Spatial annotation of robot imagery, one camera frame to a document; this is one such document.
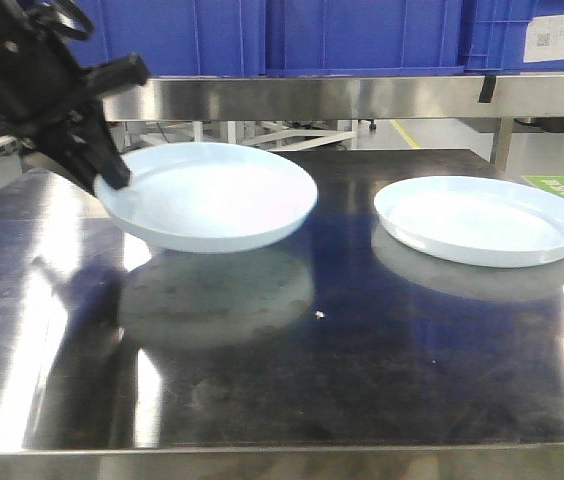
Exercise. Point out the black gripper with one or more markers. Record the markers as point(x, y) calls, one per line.
point(50, 103)

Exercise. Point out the light blue plate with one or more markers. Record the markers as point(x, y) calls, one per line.
point(209, 197)
point(475, 221)

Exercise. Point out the steel shelf leg right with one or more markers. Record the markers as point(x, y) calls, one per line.
point(501, 143)

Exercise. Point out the blue plastic bin left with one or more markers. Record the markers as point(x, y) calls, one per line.
point(178, 38)

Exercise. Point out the blue plastic bin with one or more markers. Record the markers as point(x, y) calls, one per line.
point(178, 38)
point(362, 38)
point(493, 35)

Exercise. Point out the blue plastic bin middle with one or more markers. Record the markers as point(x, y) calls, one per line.
point(362, 38)

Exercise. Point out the black tape strip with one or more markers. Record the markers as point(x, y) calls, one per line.
point(487, 89)

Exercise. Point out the blue plastic bin right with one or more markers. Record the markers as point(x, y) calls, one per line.
point(493, 35)

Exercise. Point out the white label on bin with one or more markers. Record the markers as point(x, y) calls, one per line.
point(544, 39)

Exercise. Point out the stainless steel shelf rail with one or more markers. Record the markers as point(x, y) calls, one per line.
point(337, 98)

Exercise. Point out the white metal frame background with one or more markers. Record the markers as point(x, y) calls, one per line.
point(265, 135)

